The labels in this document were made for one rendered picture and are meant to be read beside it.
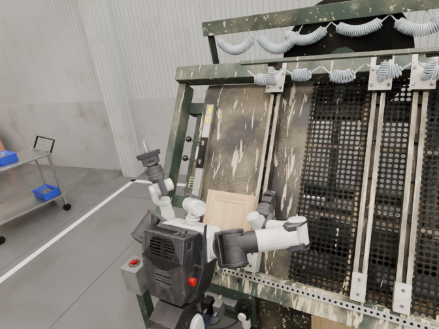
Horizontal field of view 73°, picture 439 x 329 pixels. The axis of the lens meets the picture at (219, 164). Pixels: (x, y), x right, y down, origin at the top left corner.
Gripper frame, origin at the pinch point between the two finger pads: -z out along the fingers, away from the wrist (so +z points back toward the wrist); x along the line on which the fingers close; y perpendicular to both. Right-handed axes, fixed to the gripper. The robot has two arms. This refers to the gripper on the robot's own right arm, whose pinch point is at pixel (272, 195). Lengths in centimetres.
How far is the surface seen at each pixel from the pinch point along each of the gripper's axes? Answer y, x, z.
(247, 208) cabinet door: 14.5, -9.1, 3.8
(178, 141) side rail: 71, 17, -21
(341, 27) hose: -22, 64, -90
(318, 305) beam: -30, -36, 34
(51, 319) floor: 187, -115, 71
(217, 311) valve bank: 20, -45, 49
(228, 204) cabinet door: 26.4, -9.0, 3.3
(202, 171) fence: 47.1, 5.4, -7.2
